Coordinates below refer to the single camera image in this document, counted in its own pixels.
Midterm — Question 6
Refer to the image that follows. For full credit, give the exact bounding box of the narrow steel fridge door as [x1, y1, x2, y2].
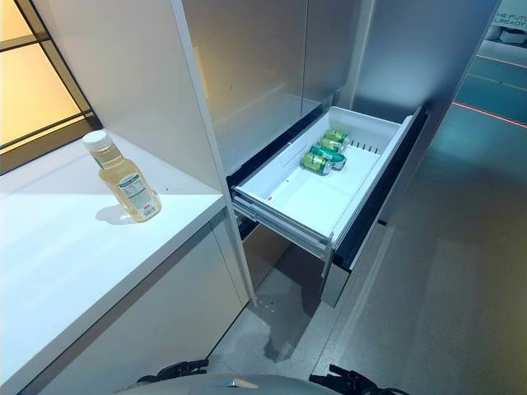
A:
[302, 0, 374, 124]

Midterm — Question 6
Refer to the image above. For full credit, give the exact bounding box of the stainless steel fridge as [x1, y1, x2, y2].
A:
[180, 0, 504, 309]

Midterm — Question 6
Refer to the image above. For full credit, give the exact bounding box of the wide steel fridge door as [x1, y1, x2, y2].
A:
[183, 0, 310, 176]

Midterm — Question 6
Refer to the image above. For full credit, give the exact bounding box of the dark green drink can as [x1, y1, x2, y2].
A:
[312, 146, 347, 172]

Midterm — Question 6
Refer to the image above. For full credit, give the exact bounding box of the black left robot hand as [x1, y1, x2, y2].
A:
[138, 357, 210, 386]

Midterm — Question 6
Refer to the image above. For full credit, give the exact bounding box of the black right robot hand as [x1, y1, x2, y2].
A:
[308, 364, 403, 395]

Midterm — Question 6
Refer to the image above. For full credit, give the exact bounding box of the black framed glass panel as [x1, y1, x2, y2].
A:
[0, 0, 103, 156]

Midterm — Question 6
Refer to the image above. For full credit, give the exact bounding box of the white banner with text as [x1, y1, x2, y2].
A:
[492, 12, 527, 42]

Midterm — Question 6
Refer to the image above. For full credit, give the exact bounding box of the yellow drink bottle white cap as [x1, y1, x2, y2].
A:
[82, 130, 163, 224]

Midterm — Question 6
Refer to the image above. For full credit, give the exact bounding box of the fridge drawer with white bin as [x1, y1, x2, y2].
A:
[225, 105, 431, 309]

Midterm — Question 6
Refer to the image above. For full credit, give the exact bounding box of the grey robot torso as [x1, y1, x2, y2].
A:
[110, 372, 334, 395]

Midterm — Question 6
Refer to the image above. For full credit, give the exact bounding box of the tall white side panel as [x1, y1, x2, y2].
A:
[31, 0, 259, 309]

